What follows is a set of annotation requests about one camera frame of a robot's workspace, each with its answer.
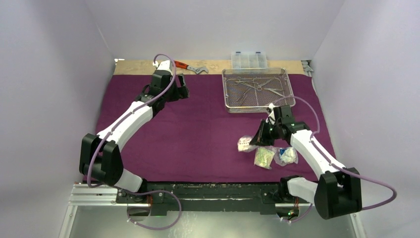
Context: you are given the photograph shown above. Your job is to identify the blue white gauze packet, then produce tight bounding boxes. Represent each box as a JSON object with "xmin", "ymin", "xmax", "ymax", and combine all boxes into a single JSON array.
[{"xmin": 273, "ymin": 147, "xmax": 298, "ymax": 166}]

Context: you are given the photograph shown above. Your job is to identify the green white gauze packet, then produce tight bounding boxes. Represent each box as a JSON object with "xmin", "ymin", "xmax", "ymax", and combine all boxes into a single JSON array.
[{"xmin": 254, "ymin": 147, "xmax": 275, "ymax": 170}]

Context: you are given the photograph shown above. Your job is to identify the steel scalpel handle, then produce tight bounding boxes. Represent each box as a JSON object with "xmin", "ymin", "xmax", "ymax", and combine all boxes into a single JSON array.
[{"xmin": 265, "ymin": 88, "xmax": 285, "ymax": 98}]

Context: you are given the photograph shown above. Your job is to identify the pink white gauze packet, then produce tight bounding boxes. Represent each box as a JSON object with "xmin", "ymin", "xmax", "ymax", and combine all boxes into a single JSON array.
[{"xmin": 237, "ymin": 135, "xmax": 258, "ymax": 153}]

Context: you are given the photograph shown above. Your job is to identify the metal wire mesh tray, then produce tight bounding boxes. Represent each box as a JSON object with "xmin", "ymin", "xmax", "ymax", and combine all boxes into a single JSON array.
[{"xmin": 222, "ymin": 68, "xmax": 296, "ymax": 114}]

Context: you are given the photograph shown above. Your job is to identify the purple cloth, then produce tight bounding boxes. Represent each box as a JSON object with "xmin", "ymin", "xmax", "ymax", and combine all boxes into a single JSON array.
[{"xmin": 96, "ymin": 74, "xmax": 336, "ymax": 182}]

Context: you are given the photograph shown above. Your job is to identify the clear plastic compartment box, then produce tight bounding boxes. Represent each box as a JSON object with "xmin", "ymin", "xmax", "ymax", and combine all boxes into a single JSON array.
[{"xmin": 231, "ymin": 51, "xmax": 268, "ymax": 69}]

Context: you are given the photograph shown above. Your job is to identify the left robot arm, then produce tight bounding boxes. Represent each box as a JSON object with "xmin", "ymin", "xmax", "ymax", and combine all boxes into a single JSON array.
[{"xmin": 79, "ymin": 69, "xmax": 189, "ymax": 203}]

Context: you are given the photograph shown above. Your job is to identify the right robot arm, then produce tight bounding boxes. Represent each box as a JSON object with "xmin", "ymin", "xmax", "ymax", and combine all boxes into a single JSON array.
[{"xmin": 250, "ymin": 104, "xmax": 362, "ymax": 220}]

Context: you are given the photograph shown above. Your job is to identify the steel surgical scissors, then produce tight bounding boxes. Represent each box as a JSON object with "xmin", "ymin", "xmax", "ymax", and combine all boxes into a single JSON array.
[{"xmin": 233, "ymin": 78, "xmax": 263, "ymax": 91}]

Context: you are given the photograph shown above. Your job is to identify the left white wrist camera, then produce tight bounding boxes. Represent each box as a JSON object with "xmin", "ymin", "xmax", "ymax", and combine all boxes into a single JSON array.
[{"xmin": 153, "ymin": 60, "xmax": 173, "ymax": 74}]

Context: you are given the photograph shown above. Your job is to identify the orange handled adjustable wrench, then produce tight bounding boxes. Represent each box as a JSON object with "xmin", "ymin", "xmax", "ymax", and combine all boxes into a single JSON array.
[{"xmin": 174, "ymin": 60, "xmax": 209, "ymax": 74}]

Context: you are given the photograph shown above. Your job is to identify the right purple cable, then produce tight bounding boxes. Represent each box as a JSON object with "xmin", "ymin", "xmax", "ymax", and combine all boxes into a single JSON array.
[{"xmin": 269, "ymin": 96, "xmax": 398, "ymax": 224}]

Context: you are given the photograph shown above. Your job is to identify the purple cable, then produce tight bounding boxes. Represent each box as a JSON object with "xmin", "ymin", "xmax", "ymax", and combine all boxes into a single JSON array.
[
  {"xmin": 87, "ymin": 54, "xmax": 182, "ymax": 231},
  {"xmin": 269, "ymin": 96, "xmax": 398, "ymax": 224}
]

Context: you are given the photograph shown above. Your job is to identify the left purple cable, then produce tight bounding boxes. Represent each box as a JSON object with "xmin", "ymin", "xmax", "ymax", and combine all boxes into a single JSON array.
[{"xmin": 87, "ymin": 54, "xmax": 182, "ymax": 231}]

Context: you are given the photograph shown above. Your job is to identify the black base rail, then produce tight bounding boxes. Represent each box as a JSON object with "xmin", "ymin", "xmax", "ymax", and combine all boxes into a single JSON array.
[{"xmin": 116, "ymin": 182, "xmax": 309, "ymax": 216}]

